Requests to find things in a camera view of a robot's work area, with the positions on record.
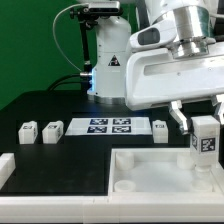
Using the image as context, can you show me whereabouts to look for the black camera on stand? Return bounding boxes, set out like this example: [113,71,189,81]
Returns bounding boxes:
[69,0,122,73]

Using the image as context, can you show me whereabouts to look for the white square table top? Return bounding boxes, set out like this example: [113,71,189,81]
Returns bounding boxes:
[108,148,224,194]

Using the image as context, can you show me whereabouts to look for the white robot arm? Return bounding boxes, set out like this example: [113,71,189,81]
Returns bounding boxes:
[88,0,224,131]

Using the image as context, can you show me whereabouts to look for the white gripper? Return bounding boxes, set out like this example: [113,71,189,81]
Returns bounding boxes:
[125,29,224,135]

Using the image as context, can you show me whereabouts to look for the white sheet with AprilTags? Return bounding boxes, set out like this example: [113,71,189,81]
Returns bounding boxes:
[66,117,152,136]

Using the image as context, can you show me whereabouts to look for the grey camera cable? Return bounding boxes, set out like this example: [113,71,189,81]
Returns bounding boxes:
[52,3,88,73]

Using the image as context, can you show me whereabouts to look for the white U-shaped obstacle fence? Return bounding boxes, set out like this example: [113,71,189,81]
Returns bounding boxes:
[0,150,224,224]

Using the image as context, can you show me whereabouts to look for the black cable at base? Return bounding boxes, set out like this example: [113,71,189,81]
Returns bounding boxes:
[46,73,88,92]

